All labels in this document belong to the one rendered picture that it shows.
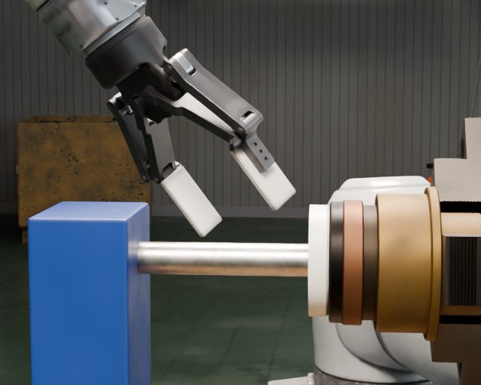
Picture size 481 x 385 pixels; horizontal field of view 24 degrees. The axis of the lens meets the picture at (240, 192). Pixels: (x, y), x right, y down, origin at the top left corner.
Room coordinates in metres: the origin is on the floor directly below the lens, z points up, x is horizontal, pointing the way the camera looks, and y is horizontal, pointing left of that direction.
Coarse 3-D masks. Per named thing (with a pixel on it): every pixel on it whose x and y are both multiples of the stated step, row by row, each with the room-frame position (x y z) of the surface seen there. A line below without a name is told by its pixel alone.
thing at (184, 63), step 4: (176, 56) 1.00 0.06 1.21; (180, 56) 1.00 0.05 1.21; (184, 56) 1.00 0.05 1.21; (180, 60) 1.00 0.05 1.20; (184, 60) 1.00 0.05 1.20; (188, 60) 1.00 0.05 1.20; (180, 64) 1.00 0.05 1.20; (184, 64) 1.00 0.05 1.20; (188, 64) 1.00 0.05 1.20; (164, 68) 1.02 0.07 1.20; (184, 68) 1.00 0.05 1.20; (188, 68) 1.00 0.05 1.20; (192, 68) 1.00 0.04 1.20; (188, 72) 1.00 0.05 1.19; (192, 72) 1.01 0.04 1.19; (172, 80) 1.01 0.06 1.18
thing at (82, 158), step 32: (32, 128) 7.31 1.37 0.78; (64, 128) 7.32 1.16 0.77; (96, 128) 7.34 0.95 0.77; (32, 160) 7.31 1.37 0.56; (64, 160) 7.32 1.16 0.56; (96, 160) 7.34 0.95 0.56; (128, 160) 7.35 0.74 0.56; (32, 192) 7.31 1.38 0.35; (64, 192) 7.32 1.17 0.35; (96, 192) 7.34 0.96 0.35; (128, 192) 7.35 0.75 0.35
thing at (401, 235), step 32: (352, 224) 0.64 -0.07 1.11; (384, 224) 0.64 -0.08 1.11; (416, 224) 0.63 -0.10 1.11; (448, 224) 0.65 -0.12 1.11; (480, 224) 0.65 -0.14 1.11; (352, 256) 0.63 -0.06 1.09; (384, 256) 0.63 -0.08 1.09; (416, 256) 0.62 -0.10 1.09; (352, 288) 0.63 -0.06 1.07; (384, 288) 0.63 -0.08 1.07; (416, 288) 0.62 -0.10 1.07; (352, 320) 0.65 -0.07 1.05; (384, 320) 0.64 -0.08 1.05; (416, 320) 0.63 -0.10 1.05
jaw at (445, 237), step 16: (448, 240) 0.60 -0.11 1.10; (464, 240) 0.60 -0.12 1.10; (480, 240) 0.60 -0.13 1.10; (448, 256) 0.60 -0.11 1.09; (464, 256) 0.60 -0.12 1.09; (480, 256) 0.60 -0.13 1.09; (448, 272) 0.60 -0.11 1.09; (464, 272) 0.60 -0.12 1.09; (480, 272) 0.60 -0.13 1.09; (448, 288) 0.60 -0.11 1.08; (464, 288) 0.60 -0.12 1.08; (480, 288) 0.60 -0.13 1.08; (448, 304) 0.60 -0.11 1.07; (464, 304) 0.60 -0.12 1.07; (480, 304) 0.60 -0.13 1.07
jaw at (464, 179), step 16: (464, 128) 0.70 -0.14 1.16; (480, 128) 0.69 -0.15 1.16; (464, 144) 0.70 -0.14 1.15; (480, 144) 0.69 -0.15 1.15; (448, 160) 0.68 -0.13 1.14; (464, 160) 0.68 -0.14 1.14; (480, 160) 0.68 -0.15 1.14; (432, 176) 0.69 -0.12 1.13; (448, 176) 0.68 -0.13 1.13; (464, 176) 0.68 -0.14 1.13; (480, 176) 0.67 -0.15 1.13; (448, 192) 0.67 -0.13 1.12; (464, 192) 0.67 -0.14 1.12; (480, 192) 0.67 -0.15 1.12; (448, 208) 0.67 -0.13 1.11; (464, 208) 0.67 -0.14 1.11; (480, 208) 0.67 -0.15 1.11
